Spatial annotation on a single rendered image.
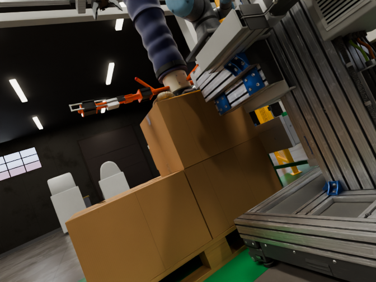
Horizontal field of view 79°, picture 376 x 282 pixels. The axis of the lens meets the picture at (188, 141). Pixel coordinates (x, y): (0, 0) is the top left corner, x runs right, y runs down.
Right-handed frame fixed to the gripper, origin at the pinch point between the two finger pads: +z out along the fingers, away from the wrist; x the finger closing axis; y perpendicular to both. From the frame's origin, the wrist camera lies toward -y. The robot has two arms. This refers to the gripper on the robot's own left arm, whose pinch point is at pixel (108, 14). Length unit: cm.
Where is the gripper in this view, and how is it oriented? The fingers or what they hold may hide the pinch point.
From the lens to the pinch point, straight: 143.6
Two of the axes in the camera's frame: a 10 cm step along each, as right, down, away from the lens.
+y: -0.6, 1.1, 9.9
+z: 3.9, 9.2, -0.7
